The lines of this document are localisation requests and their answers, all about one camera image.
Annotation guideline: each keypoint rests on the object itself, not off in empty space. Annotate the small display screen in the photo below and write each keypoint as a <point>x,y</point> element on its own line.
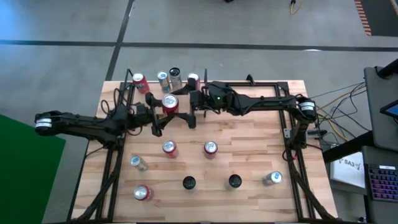
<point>392,109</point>

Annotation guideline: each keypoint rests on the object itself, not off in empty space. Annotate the slim silver blue can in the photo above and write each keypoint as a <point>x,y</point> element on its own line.
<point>163,81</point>
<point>273,178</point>
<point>138,162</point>

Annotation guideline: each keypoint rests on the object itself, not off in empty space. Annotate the backlit computer keyboard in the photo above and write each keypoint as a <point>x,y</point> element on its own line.
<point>384,183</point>

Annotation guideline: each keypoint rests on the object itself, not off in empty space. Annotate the grey metal bracket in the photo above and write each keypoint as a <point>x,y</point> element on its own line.
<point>287,133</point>

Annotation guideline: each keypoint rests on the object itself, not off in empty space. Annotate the red cola can black script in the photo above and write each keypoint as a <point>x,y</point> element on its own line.
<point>170,104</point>
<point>211,151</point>

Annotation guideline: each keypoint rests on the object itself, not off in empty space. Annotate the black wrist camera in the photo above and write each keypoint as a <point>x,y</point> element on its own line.
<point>202,99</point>
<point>140,110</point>

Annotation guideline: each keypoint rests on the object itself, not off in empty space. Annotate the black shelf divider plate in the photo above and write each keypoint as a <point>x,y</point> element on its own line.
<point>205,74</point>

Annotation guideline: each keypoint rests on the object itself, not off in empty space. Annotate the black monitor pole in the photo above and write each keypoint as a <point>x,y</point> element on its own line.
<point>388,70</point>

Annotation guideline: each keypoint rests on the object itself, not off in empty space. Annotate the green floor mat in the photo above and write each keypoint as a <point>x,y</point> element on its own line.
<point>25,180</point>

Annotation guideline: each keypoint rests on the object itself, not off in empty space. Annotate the dark grey desk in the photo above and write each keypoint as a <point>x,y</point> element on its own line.
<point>379,155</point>

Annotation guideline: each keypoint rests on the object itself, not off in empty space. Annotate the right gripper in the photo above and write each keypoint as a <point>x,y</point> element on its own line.
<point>192,123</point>

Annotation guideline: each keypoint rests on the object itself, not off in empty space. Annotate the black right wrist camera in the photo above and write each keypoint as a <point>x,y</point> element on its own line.
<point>202,99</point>

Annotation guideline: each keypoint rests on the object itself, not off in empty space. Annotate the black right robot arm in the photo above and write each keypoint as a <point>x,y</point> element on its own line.
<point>267,102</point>

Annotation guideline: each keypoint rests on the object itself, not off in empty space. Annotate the black desk bar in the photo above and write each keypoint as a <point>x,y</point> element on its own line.
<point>345,146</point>

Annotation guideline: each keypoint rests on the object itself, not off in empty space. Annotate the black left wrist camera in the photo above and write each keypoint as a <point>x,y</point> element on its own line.
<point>140,110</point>

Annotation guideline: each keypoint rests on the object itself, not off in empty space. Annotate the black aluminium rig frame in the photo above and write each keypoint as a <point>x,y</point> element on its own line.
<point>282,86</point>

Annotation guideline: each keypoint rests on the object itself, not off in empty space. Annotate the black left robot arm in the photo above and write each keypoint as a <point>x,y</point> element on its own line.
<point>81,124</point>

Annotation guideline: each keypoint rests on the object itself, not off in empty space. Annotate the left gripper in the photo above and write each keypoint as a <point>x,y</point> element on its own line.
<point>156,132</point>

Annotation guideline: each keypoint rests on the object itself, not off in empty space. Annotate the red cola can white script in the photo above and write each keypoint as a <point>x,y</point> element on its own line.
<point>193,79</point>

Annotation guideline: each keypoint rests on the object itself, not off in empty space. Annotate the black power adapter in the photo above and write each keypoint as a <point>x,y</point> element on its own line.
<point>317,133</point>

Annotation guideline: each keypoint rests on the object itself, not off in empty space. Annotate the Celsius can black lid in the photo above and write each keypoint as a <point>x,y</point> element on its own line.
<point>189,183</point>
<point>175,77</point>
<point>235,181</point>

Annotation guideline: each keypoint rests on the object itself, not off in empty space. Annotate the black mat orange striped edge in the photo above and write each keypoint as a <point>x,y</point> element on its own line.
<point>382,18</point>

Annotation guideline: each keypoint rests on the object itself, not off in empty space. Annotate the white SA3 label sheet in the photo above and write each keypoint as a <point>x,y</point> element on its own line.
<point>348,174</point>

